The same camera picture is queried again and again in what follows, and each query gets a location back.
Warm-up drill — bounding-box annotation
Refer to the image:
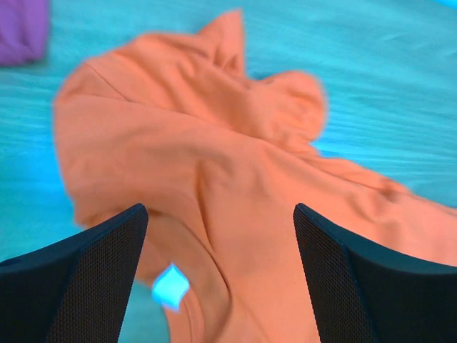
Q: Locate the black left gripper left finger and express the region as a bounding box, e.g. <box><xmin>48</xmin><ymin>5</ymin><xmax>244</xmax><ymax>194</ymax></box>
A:
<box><xmin>1</xmin><ymin>204</ymin><xmax>148</xmax><ymax>343</ymax></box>

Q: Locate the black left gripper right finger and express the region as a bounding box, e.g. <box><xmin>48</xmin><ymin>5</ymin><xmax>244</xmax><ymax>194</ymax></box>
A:
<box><xmin>293</xmin><ymin>204</ymin><xmax>456</xmax><ymax>343</ymax></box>

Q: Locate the orange t shirt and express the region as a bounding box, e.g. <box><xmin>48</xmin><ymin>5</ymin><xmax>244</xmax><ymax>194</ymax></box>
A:
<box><xmin>54</xmin><ymin>11</ymin><xmax>456</xmax><ymax>342</ymax></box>

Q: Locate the folded light pink shirt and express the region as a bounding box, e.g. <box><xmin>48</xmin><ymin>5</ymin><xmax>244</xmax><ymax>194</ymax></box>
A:
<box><xmin>1</xmin><ymin>0</ymin><xmax>50</xmax><ymax>66</ymax></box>

